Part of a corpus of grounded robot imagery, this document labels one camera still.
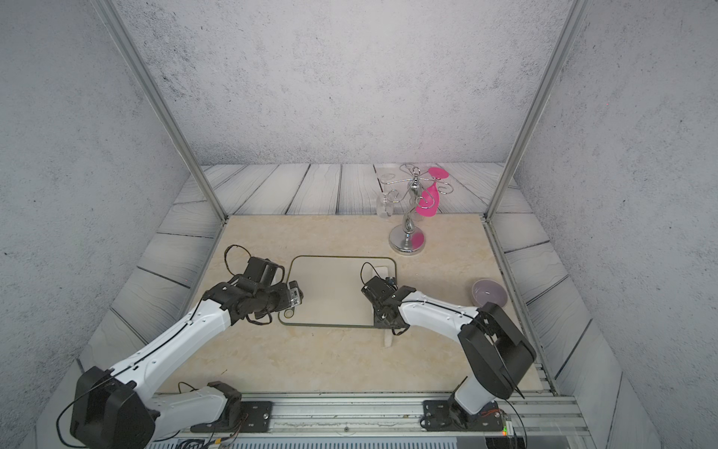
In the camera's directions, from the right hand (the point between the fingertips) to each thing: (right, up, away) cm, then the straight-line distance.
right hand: (387, 319), depth 88 cm
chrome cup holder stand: (+10, +25, +23) cm, 36 cm away
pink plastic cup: (+15, +38, +11) cm, 42 cm away
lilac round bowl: (+34, +8, +6) cm, 36 cm away
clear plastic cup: (0, +37, +22) cm, 43 cm away
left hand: (-27, +8, -6) cm, 29 cm away
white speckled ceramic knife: (0, -3, -3) cm, 5 cm away
